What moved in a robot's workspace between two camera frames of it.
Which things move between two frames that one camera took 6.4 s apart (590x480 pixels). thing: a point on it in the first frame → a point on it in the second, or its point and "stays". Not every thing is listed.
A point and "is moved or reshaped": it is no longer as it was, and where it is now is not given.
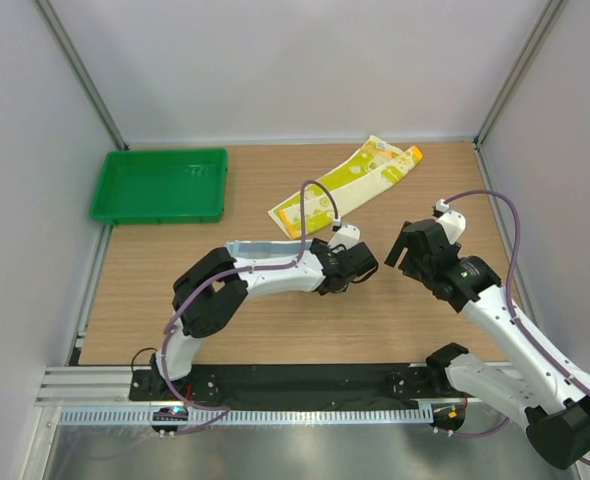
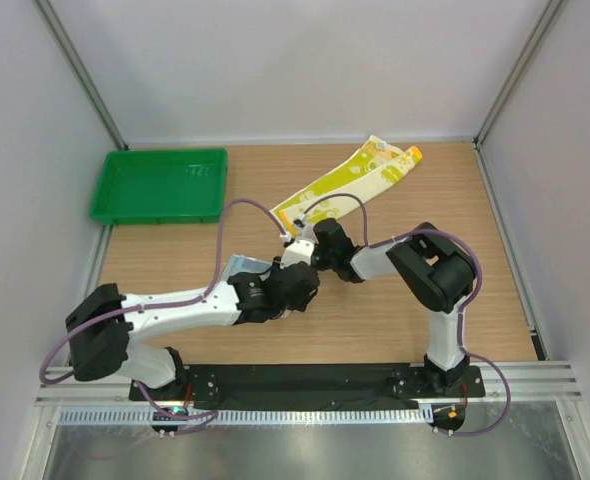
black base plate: [295, 385] stays
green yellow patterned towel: [370, 165] stays
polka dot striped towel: [268, 250] is moved or reshaped
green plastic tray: [161, 186] stays
